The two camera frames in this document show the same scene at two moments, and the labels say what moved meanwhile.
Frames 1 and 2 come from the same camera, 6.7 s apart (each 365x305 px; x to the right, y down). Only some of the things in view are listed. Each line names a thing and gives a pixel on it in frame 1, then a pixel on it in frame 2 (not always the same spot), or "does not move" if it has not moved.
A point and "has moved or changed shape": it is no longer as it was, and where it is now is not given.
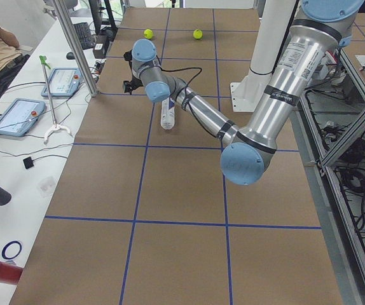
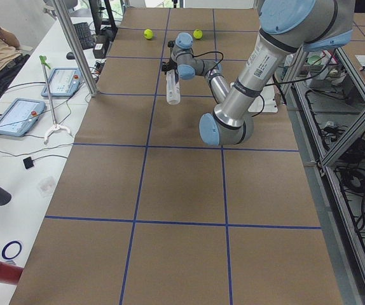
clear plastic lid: [45, 187] does not move
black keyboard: [84, 35] does not move
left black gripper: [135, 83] -> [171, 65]
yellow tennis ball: [148, 33] does not move
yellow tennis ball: [198, 33] does not move
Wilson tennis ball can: [168, 113] has moved or changed shape
